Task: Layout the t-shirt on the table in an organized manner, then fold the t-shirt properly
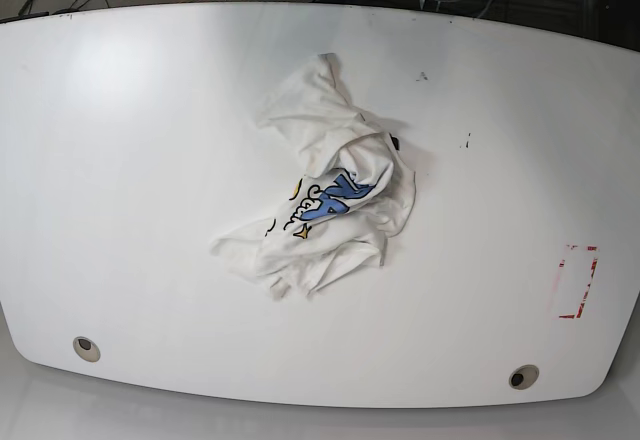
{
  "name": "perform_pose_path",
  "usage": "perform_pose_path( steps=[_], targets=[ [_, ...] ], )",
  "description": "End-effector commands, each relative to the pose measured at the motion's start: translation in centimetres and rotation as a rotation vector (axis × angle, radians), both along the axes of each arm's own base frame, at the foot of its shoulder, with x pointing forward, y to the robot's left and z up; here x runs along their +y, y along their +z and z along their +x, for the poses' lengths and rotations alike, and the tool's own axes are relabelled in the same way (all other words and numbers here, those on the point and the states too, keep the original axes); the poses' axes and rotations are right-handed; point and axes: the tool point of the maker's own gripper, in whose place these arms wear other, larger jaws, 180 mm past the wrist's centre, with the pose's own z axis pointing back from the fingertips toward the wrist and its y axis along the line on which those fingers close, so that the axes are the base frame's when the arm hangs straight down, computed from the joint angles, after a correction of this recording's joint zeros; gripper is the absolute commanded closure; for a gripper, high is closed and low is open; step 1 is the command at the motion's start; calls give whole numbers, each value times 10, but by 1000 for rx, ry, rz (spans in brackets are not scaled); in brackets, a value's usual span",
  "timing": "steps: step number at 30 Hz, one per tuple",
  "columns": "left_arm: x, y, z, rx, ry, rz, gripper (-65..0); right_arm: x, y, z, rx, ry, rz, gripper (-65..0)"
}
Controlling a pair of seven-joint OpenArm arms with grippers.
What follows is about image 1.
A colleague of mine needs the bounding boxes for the white printed t-shirt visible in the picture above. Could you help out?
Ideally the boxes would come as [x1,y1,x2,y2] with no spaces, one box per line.
[210,54,416,299]

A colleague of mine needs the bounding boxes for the red tape rectangle marking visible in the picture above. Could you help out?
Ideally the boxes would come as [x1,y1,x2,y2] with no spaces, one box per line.
[553,244,600,320]

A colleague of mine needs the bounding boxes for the left table cable grommet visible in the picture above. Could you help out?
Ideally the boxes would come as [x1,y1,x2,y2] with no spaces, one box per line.
[73,337,101,363]

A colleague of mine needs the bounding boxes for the table cable grommet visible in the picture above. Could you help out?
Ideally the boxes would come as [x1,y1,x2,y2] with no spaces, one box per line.
[508,364,540,391]
[73,337,101,363]

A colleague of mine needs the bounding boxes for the right table cable grommet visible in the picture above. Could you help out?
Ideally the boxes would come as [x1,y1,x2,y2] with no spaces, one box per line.
[508,364,540,391]

